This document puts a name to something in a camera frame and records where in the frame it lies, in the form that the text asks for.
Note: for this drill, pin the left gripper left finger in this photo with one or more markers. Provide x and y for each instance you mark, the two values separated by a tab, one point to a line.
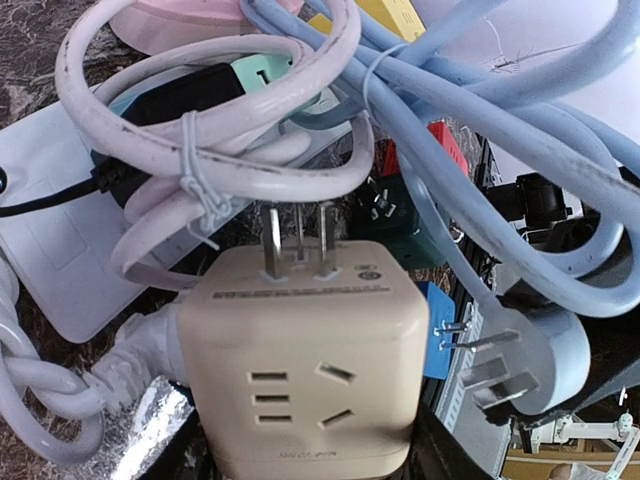
188	455

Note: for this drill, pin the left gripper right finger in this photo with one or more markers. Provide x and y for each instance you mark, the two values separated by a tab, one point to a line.
436	455

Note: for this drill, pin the beige cube socket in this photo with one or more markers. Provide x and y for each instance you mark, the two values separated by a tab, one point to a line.
305	357

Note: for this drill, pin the blue cube socket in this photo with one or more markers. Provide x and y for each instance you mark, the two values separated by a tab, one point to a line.
443	325

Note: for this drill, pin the dark green cube socket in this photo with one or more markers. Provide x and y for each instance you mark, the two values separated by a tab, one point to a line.
383	212

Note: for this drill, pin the red cube socket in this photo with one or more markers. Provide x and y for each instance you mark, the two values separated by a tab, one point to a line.
443	135

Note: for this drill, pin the yellow cube socket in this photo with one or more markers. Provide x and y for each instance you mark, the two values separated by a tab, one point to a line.
397	16

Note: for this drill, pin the black charger plug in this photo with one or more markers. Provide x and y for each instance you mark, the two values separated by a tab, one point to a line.
197	91

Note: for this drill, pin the pink plug adapter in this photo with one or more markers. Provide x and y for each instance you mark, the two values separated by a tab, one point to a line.
155	26

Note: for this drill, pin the white power strip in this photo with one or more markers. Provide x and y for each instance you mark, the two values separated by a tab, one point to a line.
61	254

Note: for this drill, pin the mint green cube adapter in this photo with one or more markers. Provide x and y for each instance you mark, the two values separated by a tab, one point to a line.
256	71

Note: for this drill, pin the white slotted cable duct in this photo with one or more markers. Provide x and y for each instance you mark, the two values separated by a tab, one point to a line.
452	396

